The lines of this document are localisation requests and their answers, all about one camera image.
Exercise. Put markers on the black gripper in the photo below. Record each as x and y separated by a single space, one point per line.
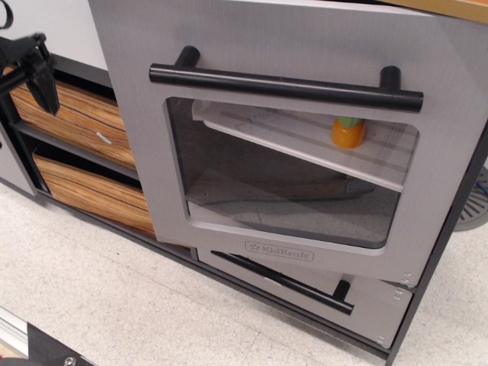
34 68

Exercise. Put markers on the grey toy oven door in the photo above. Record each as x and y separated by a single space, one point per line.
211 190

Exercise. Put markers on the black oven door handle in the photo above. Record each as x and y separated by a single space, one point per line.
388 95

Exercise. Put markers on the white oven shelf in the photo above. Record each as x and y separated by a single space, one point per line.
383 158

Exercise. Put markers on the upper wood-grain bin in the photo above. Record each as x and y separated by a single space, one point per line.
85 120

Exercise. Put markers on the wood-grain bin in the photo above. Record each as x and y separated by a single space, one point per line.
85 120
94 189

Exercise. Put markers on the lower wood-grain bin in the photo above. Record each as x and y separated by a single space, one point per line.
94 189

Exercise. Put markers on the orange toy pineapple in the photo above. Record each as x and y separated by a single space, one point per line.
348 132

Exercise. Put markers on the grey lower drawer front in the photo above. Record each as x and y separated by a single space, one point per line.
379 306

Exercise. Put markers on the wooden countertop edge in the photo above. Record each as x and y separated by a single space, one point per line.
463 9

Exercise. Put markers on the grey perforated round base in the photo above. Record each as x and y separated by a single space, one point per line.
474 213

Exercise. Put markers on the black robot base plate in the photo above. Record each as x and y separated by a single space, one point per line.
37 348

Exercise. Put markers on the black drawer handle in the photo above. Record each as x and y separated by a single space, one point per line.
336 300

